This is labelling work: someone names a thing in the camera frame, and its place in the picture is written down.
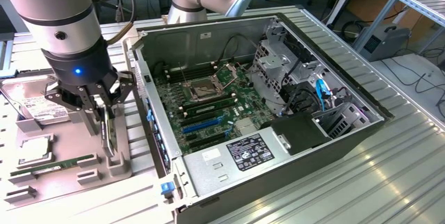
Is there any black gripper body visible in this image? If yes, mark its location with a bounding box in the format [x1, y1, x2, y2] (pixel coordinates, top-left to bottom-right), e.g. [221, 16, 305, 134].
[42, 38, 120, 91]

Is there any graphics card with metal bracket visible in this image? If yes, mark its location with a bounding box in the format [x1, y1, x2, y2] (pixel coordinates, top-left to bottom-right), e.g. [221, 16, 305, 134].
[94, 96, 122, 158]

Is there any hard disk with blue caddy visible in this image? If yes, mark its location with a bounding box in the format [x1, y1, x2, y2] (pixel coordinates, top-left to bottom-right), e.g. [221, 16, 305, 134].
[0, 69, 73, 126]

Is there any thin metal locking lever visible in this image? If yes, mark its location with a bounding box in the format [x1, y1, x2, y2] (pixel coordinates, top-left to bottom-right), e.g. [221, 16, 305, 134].
[177, 61, 192, 85]

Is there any grey parts rack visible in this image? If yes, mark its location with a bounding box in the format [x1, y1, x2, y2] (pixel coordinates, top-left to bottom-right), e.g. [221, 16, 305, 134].
[2, 101, 136, 211]

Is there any CPU socket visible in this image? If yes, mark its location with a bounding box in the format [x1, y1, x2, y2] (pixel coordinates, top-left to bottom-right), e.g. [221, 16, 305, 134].
[184, 77, 221, 103]

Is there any silver CPU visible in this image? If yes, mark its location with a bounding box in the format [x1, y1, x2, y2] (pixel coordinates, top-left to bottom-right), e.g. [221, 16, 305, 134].
[19, 138, 53, 164]

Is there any black expansion slot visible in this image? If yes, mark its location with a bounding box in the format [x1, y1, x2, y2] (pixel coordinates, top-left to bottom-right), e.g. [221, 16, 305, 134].
[180, 111, 221, 128]
[185, 131, 227, 143]
[189, 137, 228, 150]

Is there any RAM stick with white label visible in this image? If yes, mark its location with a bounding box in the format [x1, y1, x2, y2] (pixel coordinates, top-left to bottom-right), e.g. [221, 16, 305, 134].
[182, 99, 239, 118]

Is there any blue expansion slot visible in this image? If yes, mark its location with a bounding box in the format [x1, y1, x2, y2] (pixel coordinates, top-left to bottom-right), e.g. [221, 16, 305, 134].
[182, 118, 225, 135]

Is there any green RAM stick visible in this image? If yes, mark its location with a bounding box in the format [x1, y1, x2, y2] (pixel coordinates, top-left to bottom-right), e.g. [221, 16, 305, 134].
[10, 154, 96, 177]

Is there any green motherboard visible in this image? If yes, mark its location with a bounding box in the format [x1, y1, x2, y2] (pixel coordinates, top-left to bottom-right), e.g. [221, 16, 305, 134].
[153, 61, 280, 156]

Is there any silver chipset heat sink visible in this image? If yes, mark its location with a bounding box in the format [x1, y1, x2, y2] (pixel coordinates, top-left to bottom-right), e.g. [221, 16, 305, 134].
[233, 118, 261, 133]

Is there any blue case latch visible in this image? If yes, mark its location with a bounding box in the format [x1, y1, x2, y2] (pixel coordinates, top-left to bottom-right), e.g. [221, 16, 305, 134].
[160, 181, 176, 198]

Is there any grey power supply unit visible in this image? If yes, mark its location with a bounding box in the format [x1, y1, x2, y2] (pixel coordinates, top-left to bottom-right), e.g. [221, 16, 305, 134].
[181, 126, 297, 198]

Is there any silver drive cage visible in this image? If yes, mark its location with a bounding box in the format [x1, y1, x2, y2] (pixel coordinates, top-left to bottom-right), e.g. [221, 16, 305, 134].
[249, 17, 335, 117]

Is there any black plastic shroud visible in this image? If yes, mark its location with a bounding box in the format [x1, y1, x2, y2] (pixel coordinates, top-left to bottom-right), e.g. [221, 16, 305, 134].
[260, 111, 333, 156]

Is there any open black PC case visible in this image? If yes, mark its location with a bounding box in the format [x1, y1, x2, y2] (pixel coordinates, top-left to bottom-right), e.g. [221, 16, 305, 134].
[120, 12, 396, 224]

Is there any silver perforated disk bay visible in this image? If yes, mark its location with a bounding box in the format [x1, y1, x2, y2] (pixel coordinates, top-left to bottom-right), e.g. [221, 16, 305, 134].
[312, 101, 383, 140]

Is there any grey equipment box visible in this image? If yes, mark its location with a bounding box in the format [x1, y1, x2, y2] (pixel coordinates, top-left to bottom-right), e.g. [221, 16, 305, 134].
[357, 23, 412, 63]

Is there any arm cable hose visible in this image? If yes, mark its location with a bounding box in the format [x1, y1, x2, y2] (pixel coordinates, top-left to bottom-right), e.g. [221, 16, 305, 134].
[105, 0, 138, 45]

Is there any black data wire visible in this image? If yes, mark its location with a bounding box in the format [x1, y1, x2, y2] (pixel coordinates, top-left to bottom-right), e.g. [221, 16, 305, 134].
[216, 33, 261, 65]

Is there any blue flat data wire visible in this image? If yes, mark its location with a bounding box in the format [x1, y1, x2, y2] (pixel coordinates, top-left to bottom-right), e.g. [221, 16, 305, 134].
[315, 78, 332, 112]

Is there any black cable coil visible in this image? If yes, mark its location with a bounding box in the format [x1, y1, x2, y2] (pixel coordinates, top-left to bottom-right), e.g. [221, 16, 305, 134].
[340, 20, 365, 41]

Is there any black loose table cable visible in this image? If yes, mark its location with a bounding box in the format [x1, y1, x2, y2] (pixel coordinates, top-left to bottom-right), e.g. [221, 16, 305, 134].
[382, 58, 445, 110]

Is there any aluminium profile frame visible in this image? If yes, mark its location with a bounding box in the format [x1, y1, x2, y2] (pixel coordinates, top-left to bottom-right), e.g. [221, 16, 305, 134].
[351, 0, 445, 55]

